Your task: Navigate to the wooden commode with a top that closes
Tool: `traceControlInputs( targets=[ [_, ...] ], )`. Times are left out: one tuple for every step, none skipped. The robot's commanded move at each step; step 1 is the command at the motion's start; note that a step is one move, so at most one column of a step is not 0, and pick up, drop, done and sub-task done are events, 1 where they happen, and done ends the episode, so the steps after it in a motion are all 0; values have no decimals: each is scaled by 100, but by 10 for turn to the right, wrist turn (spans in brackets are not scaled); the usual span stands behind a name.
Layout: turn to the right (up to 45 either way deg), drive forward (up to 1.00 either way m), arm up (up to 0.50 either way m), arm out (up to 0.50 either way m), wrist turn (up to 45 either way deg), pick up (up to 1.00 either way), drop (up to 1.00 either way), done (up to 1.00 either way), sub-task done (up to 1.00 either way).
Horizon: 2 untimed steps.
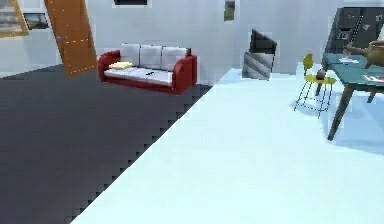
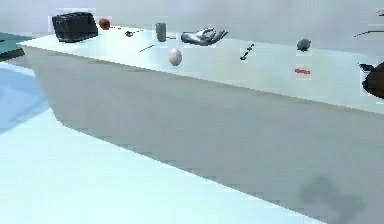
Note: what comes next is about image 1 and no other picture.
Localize clear wine glass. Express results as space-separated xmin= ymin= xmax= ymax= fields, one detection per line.
xmin=342 ymin=42 xmax=354 ymax=62

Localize red and white book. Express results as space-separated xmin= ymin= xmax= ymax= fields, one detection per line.
xmin=362 ymin=74 xmax=384 ymax=84

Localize dark grey fridge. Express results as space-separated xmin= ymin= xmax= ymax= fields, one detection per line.
xmin=324 ymin=6 xmax=384 ymax=55

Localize small dark wall picture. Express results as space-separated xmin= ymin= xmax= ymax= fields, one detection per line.
xmin=23 ymin=12 xmax=50 ymax=31

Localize red sofa with white cushions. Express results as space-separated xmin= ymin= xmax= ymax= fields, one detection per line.
xmin=97 ymin=42 xmax=198 ymax=96

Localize brown clay pot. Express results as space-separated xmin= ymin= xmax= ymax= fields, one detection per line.
xmin=344 ymin=40 xmax=384 ymax=70

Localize small green wall picture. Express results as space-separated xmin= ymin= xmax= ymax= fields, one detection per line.
xmin=223 ymin=0 xmax=236 ymax=23

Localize black wall picture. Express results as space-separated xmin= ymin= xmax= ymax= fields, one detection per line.
xmin=113 ymin=0 xmax=149 ymax=7

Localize teal dining table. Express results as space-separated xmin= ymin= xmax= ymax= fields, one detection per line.
xmin=314 ymin=52 xmax=384 ymax=142

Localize yellow pillow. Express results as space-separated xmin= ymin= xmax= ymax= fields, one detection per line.
xmin=108 ymin=61 xmax=134 ymax=71

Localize yellow wire-legged chair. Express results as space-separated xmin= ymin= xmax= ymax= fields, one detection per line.
xmin=293 ymin=53 xmax=338 ymax=120

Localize white paper sheet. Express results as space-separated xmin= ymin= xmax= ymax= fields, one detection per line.
xmin=338 ymin=57 xmax=360 ymax=65

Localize gold framed wall picture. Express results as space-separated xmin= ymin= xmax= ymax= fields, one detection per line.
xmin=0 ymin=0 xmax=30 ymax=39

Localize grey bin with black lid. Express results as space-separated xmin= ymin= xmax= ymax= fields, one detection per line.
xmin=241 ymin=28 xmax=278 ymax=81

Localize orange wooden room door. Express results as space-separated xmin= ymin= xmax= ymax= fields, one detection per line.
xmin=44 ymin=0 xmax=99 ymax=79

